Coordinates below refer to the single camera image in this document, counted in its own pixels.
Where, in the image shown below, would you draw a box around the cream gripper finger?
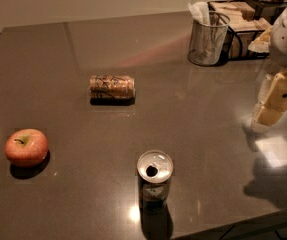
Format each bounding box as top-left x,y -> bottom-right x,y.
250,69 -> 287,133

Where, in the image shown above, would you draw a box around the orange patterned soda can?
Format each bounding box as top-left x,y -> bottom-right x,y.
89,75 -> 136,100

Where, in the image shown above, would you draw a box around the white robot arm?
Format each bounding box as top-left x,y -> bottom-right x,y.
250,7 -> 287,133

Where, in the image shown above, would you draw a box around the dark upright soda can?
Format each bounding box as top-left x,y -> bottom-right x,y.
137,150 -> 174,213

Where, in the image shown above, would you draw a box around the white snack packet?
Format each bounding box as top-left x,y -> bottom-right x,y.
248,27 -> 272,53

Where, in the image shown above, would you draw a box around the brown packets in rack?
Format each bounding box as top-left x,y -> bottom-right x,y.
209,1 -> 272,59

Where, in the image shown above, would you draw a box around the white napkins in cup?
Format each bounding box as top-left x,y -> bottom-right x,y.
188,2 -> 210,25

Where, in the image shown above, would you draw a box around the red apple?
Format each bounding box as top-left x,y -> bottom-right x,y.
5,129 -> 48,167

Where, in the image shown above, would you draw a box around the black wire rack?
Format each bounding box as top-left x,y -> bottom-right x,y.
207,0 -> 273,61

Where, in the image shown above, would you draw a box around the wire mesh cup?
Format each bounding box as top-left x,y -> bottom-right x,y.
187,11 -> 230,66

